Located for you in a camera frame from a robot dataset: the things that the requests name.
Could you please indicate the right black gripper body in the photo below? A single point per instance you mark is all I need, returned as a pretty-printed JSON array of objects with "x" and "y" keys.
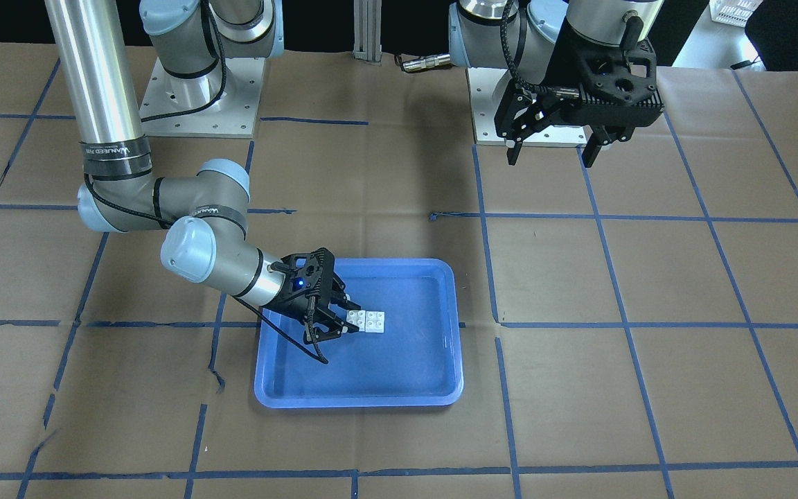
[{"x": 293, "y": 299}]

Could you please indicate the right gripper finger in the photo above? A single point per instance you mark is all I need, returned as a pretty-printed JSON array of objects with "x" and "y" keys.
[
  {"x": 316, "y": 332},
  {"x": 340, "y": 298}
]

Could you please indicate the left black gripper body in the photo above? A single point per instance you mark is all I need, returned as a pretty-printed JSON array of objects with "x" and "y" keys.
[{"x": 568, "y": 64}]

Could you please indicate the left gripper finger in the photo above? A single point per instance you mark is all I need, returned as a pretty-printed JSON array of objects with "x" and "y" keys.
[
  {"x": 514, "y": 148},
  {"x": 600, "y": 137}
]

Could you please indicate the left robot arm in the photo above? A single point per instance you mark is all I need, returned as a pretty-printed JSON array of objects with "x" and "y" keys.
[{"x": 520, "y": 36}]

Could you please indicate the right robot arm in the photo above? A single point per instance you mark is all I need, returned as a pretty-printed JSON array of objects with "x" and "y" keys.
[{"x": 203, "y": 210}]

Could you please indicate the blue plastic tray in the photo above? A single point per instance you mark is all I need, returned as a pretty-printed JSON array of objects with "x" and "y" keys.
[{"x": 416, "y": 361}]

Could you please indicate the brown paper table cover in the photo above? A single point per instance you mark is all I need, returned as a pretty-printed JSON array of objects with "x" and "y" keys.
[{"x": 624, "y": 330}]

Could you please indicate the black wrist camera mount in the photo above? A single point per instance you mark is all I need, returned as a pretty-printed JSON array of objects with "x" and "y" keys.
[{"x": 617, "y": 88}]

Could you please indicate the aluminium frame post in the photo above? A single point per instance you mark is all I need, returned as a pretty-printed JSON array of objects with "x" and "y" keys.
[{"x": 367, "y": 31}]

